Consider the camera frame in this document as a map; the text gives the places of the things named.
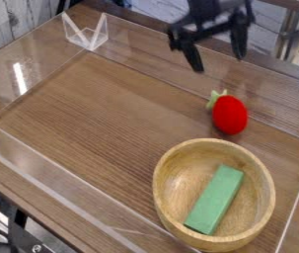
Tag black table leg bracket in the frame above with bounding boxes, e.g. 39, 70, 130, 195
8, 209, 55, 253

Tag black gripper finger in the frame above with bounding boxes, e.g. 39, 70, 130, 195
230, 19, 249, 60
181, 42, 205, 73

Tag metal stand in background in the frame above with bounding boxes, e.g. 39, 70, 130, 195
261, 0, 299, 61

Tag clear acrylic tray walls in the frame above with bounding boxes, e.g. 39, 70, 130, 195
0, 5, 299, 253

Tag wooden bowl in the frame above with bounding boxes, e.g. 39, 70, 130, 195
153, 138, 275, 252

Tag red plush fruit green stem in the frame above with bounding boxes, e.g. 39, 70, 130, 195
206, 90, 249, 135

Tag clear acrylic corner bracket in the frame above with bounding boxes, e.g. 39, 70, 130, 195
60, 13, 108, 51

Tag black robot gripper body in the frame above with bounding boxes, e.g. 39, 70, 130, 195
166, 0, 255, 50

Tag green rectangular block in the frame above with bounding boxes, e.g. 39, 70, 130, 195
183, 164, 245, 235

